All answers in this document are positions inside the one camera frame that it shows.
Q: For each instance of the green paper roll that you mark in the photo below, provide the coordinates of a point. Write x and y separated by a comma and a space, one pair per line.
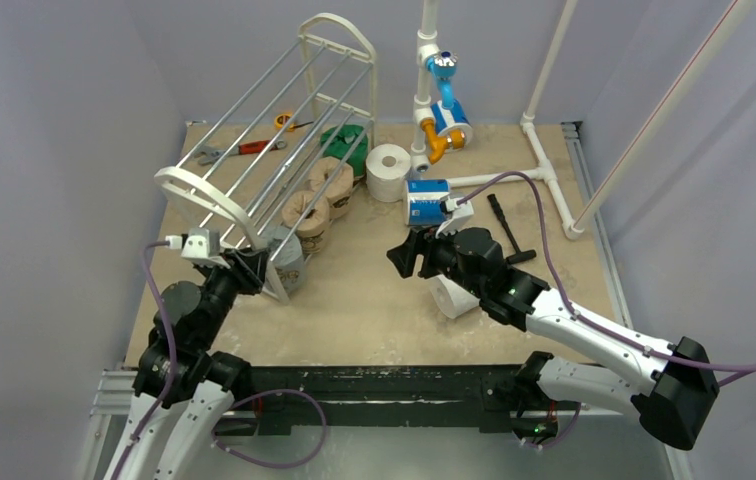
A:
349, 138

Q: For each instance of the white metal shelf rack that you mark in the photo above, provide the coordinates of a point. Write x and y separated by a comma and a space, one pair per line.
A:
277, 167

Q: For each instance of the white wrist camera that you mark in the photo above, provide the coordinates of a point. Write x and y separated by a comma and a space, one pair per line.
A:
456, 213
200, 246

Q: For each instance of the unwrapped white paper roll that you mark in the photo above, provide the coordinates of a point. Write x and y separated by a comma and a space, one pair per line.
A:
451, 299

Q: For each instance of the yellow tape measure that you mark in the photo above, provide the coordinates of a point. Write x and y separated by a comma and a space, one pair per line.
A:
289, 122

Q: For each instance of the orange faucet valve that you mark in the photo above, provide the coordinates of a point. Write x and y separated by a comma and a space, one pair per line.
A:
440, 144

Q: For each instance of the blue faucet valve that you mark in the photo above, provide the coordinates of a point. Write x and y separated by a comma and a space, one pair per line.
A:
443, 66

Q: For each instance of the black screwdriver tool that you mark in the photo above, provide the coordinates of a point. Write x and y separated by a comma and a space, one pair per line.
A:
519, 255

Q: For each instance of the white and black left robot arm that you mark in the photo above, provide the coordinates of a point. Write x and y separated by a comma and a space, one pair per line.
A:
182, 388

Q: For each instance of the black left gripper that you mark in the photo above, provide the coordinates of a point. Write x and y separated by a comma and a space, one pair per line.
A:
246, 267

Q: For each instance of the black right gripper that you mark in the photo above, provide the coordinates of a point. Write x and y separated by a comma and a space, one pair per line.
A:
428, 251

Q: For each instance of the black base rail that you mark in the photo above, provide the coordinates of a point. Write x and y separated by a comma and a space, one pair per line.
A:
487, 398

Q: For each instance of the blue white packaged roll front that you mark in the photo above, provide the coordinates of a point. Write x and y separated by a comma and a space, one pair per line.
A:
423, 200

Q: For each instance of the grey paper roll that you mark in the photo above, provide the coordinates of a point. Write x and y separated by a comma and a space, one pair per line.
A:
290, 262

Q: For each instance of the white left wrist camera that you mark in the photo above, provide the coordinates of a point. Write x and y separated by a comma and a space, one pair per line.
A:
200, 246

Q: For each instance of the brown roll with print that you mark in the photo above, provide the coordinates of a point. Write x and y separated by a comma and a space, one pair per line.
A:
309, 214

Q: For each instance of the red handled pliers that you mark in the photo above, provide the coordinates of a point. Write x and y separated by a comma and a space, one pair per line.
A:
208, 155

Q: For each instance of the upright white paper roll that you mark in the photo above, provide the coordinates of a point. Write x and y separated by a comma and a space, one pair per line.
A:
387, 169

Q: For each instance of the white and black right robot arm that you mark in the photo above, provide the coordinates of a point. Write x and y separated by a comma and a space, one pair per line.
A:
666, 385

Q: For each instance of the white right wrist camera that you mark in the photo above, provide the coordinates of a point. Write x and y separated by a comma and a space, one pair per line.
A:
456, 213

